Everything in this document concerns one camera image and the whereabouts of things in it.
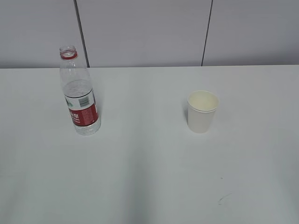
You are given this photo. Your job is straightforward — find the white paper cup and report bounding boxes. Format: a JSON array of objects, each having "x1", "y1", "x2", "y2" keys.
[{"x1": 187, "y1": 91, "x2": 219, "y2": 133}]

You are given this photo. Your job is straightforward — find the clear water bottle red label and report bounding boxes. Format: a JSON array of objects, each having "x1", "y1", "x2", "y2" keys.
[{"x1": 59, "y1": 45, "x2": 101, "y2": 136}]

